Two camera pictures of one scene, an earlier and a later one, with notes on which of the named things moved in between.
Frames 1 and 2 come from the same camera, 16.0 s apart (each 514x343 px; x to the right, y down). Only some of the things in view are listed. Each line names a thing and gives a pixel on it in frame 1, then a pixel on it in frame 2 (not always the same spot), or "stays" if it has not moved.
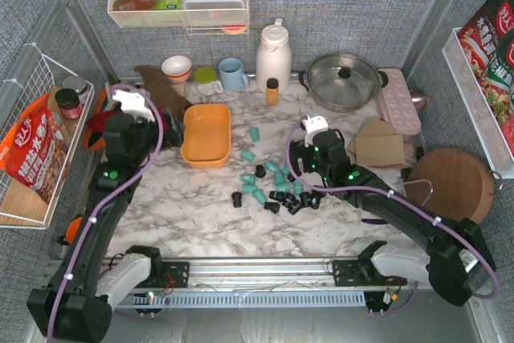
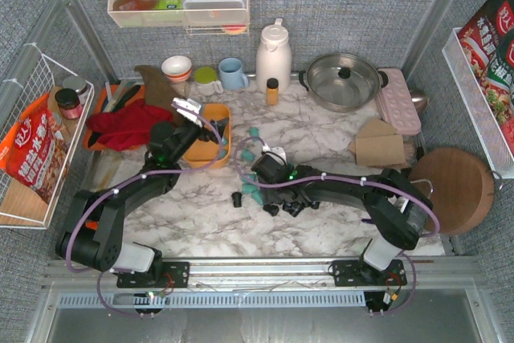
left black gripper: x=168 y=130 to x=207 y=134
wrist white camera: x=313 y=124 to x=278 y=151
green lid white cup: x=206 y=81 stays
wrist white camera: x=133 y=103 to x=188 y=107
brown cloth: x=161 y=91 stays
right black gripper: x=299 y=157 to x=259 y=163
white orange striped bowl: x=177 y=68 stays
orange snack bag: x=34 y=152 stays
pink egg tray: x=397 y=103 stays
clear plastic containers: x=214 y=0 stays
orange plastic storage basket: x=206 y=136 stays
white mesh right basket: x=480 y=106 stays
